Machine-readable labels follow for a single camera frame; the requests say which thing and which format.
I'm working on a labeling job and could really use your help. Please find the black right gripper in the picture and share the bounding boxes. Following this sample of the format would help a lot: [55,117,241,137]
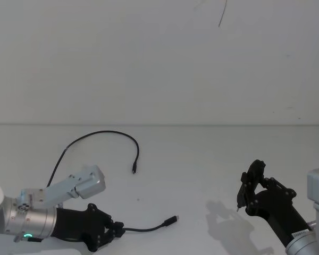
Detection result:
[236,159,309,247]

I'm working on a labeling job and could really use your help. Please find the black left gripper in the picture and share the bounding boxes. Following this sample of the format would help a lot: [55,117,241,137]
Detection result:
[52,203,125,252]

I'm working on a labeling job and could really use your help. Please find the thin black cable with plugs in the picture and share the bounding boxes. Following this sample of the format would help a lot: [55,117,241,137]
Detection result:
[46,130,180,232]

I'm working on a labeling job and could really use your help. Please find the white table cloth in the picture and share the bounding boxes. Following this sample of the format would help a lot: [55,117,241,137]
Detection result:
[0,124,319,255]

